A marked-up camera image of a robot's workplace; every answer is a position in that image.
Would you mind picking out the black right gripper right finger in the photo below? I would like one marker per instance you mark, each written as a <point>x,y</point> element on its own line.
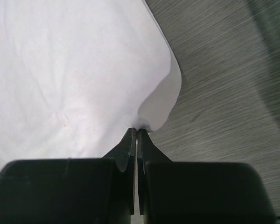
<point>198,192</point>

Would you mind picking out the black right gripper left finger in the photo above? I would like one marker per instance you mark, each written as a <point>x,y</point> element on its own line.
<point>71,191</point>

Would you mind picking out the white t shirt red print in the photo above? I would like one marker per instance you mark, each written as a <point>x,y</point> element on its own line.
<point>76,74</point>

